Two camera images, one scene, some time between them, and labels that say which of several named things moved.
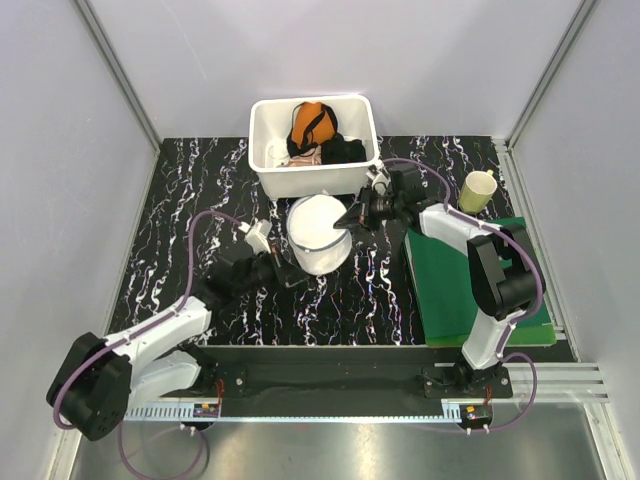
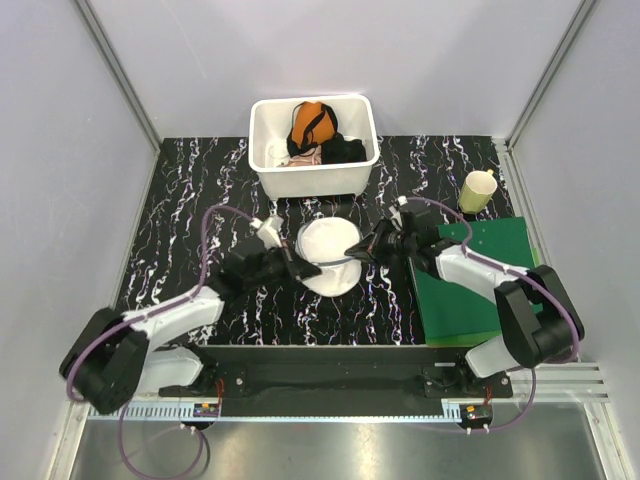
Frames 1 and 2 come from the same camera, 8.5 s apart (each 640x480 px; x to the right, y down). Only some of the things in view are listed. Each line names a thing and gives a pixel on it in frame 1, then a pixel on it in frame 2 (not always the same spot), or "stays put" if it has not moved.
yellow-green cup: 476,191 stays put
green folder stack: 445,293 stays put
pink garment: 312,157 stays put
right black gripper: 361,212 → 373,245
